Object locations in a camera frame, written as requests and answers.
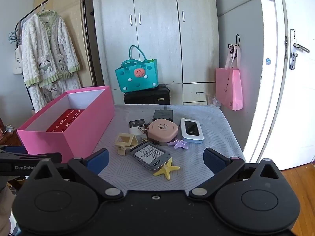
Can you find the grey patterned tablecloth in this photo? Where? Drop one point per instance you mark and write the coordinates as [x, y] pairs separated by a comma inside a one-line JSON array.
[[126, 173]]

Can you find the black clothes rack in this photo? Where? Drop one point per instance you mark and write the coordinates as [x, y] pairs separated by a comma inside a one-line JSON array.
[[73, 13]]

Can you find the black suitcase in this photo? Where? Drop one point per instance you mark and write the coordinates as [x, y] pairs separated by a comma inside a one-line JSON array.
[[157, 95]]

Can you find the white pocket wifi device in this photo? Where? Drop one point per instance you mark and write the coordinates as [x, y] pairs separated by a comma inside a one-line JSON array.
[[191, 131]]

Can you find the pink paper gift bag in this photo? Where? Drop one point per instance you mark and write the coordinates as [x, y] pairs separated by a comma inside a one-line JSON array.
[[228, 82]]

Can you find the teal felt tote bag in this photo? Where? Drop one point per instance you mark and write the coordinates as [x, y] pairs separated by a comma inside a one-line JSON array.
[[135, 75]]

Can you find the purple starfish clip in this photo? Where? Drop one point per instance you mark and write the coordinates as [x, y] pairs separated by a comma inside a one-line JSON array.
[[176, 143]]

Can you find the beige hair claw clip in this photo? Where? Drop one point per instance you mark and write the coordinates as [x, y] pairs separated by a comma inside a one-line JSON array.
[[125, 142]]

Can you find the pink cardboard box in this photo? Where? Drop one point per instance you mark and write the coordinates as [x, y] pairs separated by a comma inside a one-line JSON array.
[[72, 124]]

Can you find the white wardrobe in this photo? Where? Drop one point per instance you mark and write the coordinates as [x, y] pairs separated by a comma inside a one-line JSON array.
[[182, 35]]

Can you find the black power adapter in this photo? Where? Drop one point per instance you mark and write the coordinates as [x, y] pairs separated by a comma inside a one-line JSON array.
[[164, 113]]

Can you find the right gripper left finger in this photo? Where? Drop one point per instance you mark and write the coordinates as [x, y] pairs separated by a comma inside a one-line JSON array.
[[86, 171]]

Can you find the white fluffy robe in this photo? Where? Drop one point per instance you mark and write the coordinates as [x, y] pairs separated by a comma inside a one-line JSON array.
[[49, 60]]

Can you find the yellow starfish clip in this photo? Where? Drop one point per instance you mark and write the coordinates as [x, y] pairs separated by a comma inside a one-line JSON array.
[[166, 169]]

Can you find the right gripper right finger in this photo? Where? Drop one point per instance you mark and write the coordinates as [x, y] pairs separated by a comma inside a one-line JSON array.
[[223, 168]]

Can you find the pink square compact case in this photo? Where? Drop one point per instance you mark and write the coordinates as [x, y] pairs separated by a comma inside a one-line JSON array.
[[162, 131]]

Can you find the white charger with label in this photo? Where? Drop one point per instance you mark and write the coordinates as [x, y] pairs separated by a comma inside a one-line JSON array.
[[138, 128]]

